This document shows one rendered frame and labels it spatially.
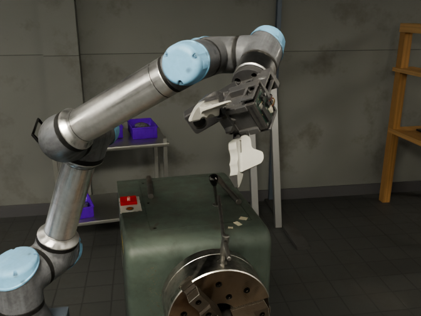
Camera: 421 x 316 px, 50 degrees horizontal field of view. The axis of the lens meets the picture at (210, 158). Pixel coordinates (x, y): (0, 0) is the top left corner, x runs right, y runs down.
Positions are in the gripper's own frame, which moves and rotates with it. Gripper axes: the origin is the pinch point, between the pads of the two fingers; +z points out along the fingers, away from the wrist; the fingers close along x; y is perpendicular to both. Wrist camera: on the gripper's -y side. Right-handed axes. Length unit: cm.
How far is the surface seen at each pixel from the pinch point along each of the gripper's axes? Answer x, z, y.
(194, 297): 51, -6, -38
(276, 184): 224, -228, -144
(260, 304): 68, -14, -28
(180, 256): 52, -21, -51
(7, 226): 131, -130, -360
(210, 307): 55, -5, -35
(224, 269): 53, -16, -33
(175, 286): 51, -10, -47
